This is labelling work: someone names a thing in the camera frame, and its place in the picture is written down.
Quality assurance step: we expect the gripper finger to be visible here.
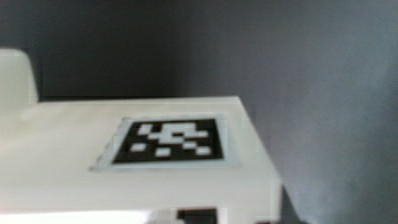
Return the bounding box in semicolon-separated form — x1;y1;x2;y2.
175;209;218;224

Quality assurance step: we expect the white front drawer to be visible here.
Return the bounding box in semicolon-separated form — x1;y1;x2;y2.
0;48;282;224

